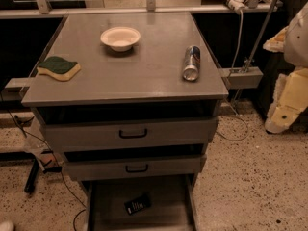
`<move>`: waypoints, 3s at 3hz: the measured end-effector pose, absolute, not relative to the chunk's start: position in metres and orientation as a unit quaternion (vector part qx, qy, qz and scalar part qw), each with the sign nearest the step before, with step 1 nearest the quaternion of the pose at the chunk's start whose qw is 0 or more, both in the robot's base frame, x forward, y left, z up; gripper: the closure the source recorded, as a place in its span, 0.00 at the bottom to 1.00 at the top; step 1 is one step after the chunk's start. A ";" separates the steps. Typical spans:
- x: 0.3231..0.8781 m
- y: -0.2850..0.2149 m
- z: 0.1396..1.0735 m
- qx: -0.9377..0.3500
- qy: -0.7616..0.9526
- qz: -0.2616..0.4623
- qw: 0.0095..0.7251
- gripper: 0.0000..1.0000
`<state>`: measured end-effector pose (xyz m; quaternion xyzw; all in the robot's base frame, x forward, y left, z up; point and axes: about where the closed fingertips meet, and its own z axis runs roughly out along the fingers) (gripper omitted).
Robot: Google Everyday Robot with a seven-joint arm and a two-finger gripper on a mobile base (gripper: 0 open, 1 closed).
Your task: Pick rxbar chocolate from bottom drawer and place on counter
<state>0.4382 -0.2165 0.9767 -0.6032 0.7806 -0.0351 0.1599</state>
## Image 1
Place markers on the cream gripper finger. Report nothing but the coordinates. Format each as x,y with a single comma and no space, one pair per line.
290,99

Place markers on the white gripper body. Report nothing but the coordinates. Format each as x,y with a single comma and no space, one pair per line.
297,43

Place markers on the black rxbar chocolate bar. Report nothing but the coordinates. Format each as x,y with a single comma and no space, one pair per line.
137,204

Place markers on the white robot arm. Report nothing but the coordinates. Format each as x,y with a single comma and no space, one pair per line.
296,40

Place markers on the bottom open grey drawer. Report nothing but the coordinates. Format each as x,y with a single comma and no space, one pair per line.
161,203

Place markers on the grey drawer cabinet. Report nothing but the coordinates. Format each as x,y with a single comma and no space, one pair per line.
143,83

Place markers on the middle grey drawer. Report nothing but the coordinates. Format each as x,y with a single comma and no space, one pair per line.
131,168

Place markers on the top grey drawer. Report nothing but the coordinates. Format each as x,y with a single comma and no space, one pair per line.
129,134

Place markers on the diagonal metal rod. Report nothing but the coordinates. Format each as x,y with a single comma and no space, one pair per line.
252,4

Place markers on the silver blue drink can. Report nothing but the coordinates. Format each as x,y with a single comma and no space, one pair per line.
191,64

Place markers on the white paper bowl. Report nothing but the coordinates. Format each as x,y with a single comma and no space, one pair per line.
120,39

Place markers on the green and yellow sponge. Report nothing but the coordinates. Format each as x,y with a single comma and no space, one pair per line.
58,68

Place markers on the black clamp tool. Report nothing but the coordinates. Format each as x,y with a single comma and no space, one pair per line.
51,165

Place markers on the grey metal bracket block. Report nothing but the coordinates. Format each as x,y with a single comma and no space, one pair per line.
241,80

